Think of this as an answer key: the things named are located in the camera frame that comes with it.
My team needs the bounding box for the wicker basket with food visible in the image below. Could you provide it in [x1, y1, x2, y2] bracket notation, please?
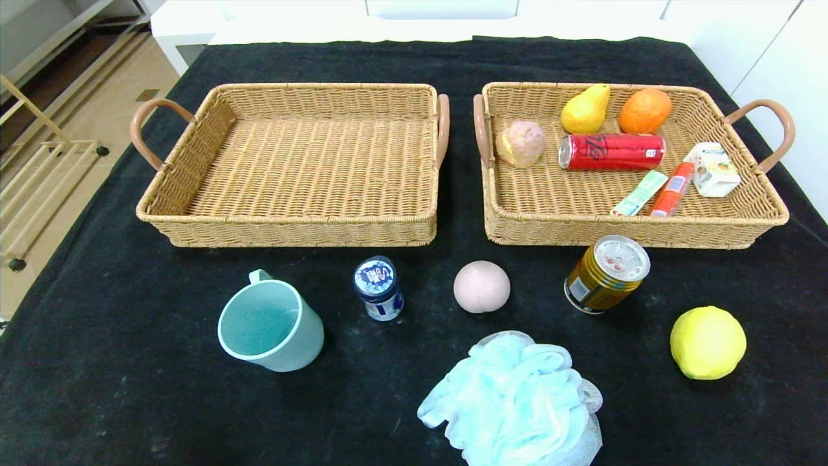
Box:
[473, 82, 796, 250]

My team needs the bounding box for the orange sausage stick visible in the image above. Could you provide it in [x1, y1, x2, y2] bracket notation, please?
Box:
[649, 162, 696, 217]

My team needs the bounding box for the small blue white bottle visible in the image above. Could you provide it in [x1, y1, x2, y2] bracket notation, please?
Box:
[353, 256, 405, 322]

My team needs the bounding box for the pink peach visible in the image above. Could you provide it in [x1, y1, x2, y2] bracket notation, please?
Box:
[453, 260, 511, 314]

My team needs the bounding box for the white tea carton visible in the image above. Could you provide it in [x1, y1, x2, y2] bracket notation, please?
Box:
[684, 142, 742, 197]

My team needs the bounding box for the yellow pear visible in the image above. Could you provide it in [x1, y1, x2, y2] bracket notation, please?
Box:
[560, 83, 611, 135]

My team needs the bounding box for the lumpy pink bread bun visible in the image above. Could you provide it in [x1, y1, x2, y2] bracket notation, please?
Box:
[496, 120, 546, 168]

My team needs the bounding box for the teal plastic mug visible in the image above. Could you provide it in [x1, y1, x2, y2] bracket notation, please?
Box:
[217, 269, 325, 373]

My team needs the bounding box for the gold Red Bull can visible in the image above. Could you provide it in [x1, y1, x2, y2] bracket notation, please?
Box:
[564, 235, 651, 315]

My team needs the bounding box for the empty wicker basket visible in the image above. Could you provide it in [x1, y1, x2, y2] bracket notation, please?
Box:
[129, 82, 450, 248]

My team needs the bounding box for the light blue bath loofah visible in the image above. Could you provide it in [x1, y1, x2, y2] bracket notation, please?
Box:
[417, 331, 604, 466]

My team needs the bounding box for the yellow lemon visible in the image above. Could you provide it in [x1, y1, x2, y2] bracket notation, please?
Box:
[670, 305, 747, 381]

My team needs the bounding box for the cream wooden rack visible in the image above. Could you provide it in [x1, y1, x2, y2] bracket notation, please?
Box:
[0, 74, 109, 272]

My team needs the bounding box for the red cola can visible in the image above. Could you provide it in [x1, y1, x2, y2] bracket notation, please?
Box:
[558, 133, 667, 172]

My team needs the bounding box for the grey metal shelf frame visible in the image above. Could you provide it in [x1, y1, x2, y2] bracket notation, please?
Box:
[0, 0, 149, 85]

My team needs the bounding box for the orange fruit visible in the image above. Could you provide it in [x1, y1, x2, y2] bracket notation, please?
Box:
[618, 88, 673, 135]

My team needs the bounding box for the green candy packet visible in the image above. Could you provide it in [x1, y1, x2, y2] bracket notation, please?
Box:
[610, 170, 669, 217]

